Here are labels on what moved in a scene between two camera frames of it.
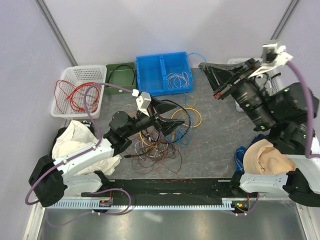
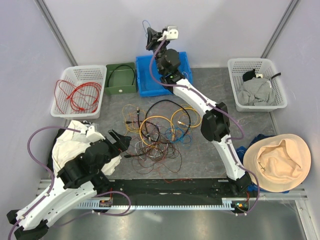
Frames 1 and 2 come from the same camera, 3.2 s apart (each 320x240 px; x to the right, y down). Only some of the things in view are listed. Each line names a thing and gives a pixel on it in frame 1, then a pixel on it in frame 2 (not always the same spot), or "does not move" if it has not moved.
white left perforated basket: [80, 91] does not move
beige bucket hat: [262, 157] does not move
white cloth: [76, 136] does not move
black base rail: [164, 189] does not move
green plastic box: [122, 74] does not move
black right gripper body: [248, 92] -> [155, 45]
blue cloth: [240, 151] does not move
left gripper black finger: [167, 125] -> [124, 148]
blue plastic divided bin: [163, 74] does not move
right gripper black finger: [229, 69] -> [152, 34]
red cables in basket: [82, 97] does not move
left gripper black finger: [160, 107] -> [125, 140]
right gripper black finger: [217, 77] -> [149, 44]
